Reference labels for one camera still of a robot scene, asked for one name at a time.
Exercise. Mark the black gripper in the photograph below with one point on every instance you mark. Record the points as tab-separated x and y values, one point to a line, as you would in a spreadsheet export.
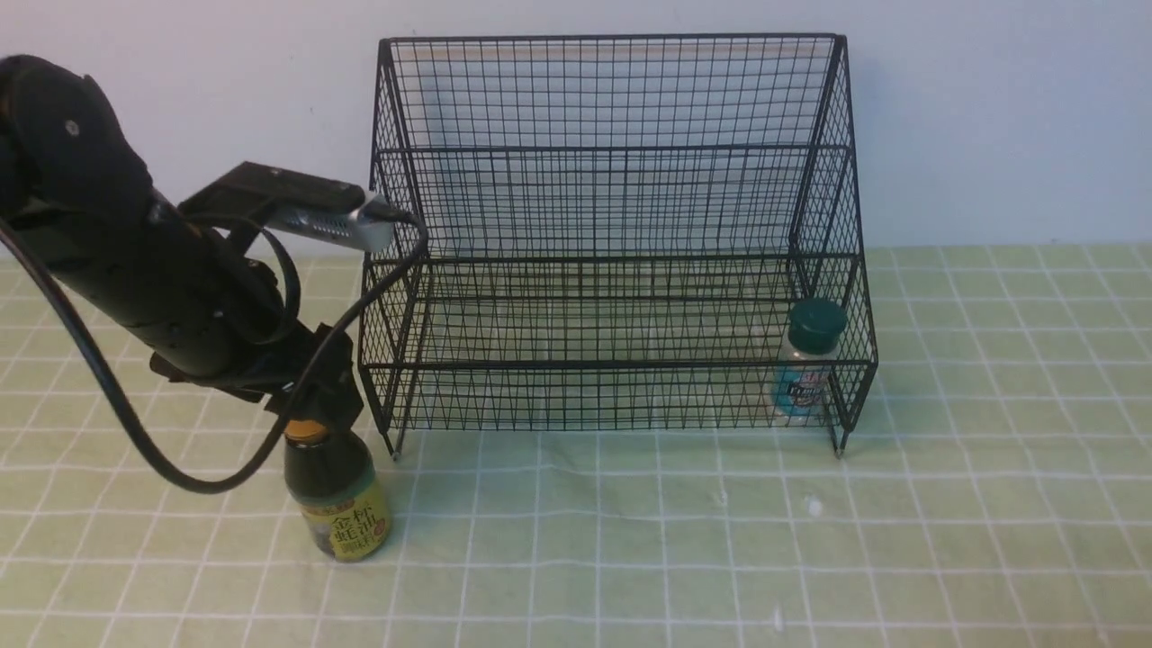
273	370

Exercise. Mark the dark sauce bottle orange cap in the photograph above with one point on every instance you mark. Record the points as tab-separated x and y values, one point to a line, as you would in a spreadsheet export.
331	476

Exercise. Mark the small green-capped seasoning jar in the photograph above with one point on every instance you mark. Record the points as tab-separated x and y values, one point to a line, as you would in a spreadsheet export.
811	343

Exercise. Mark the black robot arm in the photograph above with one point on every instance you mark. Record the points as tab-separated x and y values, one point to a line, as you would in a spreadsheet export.
177	277

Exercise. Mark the green checkered tablecloth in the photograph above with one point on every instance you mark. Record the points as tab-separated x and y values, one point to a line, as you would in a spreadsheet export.
995	494

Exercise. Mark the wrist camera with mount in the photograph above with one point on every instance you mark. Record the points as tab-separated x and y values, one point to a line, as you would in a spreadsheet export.
253	197

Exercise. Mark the black wire mesh rack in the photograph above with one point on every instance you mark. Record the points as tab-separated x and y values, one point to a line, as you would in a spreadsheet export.
610	231

